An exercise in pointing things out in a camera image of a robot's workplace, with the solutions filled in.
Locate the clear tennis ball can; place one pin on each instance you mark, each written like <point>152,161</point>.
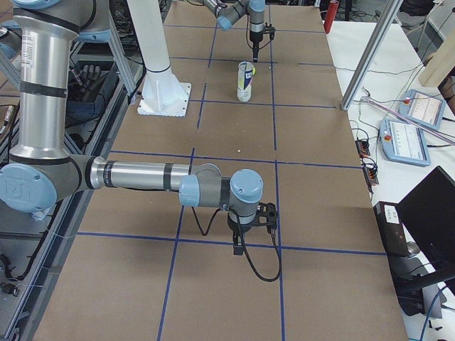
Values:
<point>244,81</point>

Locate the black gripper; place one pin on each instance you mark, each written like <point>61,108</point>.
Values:
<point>254,38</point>
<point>237,227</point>

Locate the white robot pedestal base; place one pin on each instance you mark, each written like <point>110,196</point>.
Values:
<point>162,93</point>

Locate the aluminium frame post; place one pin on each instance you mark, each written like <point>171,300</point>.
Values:
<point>376,38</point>

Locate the far blue teach pendant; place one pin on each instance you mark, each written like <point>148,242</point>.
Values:
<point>423,108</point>

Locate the blue teach pendant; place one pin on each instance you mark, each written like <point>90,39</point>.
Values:
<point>423,108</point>
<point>403,143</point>

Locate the metal reacher grabber stick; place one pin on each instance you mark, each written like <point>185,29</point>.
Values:
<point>440,136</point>

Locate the black computer monitor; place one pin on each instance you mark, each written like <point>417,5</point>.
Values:
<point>427,212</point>

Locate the orange black connector board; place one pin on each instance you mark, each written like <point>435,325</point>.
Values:
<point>362,146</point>

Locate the near blue teach pendant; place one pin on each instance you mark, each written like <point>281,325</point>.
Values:
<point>403,143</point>

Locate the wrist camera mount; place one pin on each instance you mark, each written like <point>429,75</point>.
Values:
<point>267,215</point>
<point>269,30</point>

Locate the red cylinder tube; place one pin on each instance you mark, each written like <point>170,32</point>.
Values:
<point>330,15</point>

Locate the wooden board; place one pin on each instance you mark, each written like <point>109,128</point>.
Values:
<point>440,65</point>

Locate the aluminium side frame rack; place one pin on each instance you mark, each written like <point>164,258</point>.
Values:
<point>45,179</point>

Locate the black desktop box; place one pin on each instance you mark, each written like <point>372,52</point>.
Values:
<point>391,229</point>

